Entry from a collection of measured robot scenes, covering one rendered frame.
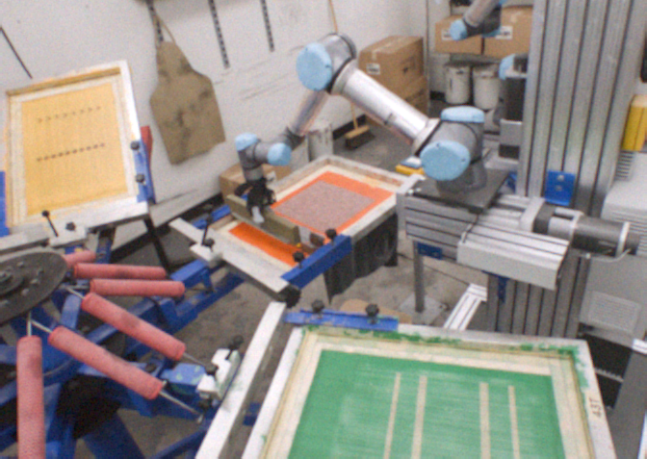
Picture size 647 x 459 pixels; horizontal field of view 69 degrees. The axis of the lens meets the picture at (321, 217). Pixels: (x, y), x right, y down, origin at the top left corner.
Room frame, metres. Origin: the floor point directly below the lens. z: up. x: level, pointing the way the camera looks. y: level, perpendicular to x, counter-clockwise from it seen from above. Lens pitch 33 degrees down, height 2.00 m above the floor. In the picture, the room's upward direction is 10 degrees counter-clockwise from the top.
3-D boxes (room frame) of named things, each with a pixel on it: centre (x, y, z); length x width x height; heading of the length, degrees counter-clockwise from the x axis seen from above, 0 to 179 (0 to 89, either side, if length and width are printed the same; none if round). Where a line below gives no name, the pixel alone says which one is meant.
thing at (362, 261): (1.58, -0.13, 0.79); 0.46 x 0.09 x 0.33; 130
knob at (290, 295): (1.12, 0.15, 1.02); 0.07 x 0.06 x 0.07; 130
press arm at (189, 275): (1.32, 0.46, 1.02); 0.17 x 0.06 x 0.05; 130
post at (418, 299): (1.96, -0.48, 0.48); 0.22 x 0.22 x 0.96; 40
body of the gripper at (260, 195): (1.50, 0.21, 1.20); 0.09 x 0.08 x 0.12; 40
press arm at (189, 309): (1.41, 0.36, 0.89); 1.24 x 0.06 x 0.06; 130
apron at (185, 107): (3.53, 0.87, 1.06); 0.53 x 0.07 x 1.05; 130
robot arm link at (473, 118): (1.23, -0.44, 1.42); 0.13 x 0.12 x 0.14; 146
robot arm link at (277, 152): (1.47, 0.12, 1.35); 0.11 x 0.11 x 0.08; 56
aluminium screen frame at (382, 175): (1.69, 0.03, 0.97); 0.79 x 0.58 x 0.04; 130
